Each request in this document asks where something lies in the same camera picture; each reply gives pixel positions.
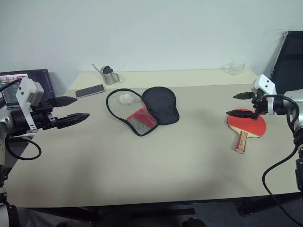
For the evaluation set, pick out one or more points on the black smartphone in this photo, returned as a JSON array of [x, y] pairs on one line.
[[90, 91]]

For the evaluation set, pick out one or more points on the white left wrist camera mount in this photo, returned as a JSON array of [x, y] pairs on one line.
[[24, 88]]

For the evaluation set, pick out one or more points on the black table frame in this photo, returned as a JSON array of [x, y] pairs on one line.
[[163, 212]]

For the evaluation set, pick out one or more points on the dark rounded shape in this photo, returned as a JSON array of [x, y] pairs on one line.
[[194, 222]]

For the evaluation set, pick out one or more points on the black office chair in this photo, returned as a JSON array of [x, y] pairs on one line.
[[288, 63]]

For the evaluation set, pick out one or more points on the black red mesh paddle case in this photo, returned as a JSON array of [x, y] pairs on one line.
[[163, 106]]

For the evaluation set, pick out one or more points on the open grey laptop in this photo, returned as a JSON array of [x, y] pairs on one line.
[[46, 82]]

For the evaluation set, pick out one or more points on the steel pitcher with spout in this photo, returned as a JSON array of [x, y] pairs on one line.
[[109, 76]]

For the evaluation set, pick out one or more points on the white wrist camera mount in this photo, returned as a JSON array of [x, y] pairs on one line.
[[266, 82], [24, 88]]

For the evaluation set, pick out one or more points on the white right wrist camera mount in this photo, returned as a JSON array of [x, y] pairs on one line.
[[266, 82]]

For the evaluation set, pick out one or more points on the clear glass cup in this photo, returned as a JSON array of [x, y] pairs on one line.
[[235, 68]]

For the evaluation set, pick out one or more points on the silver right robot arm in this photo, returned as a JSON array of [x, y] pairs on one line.
[[296, 106]]

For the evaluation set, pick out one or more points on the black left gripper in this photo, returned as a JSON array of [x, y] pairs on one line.
[[42, 116]]

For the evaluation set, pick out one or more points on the red table tennis paddle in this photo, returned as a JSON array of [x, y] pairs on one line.
[[255, 127]]

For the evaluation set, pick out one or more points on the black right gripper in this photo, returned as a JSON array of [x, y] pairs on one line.
[[261, 105]]

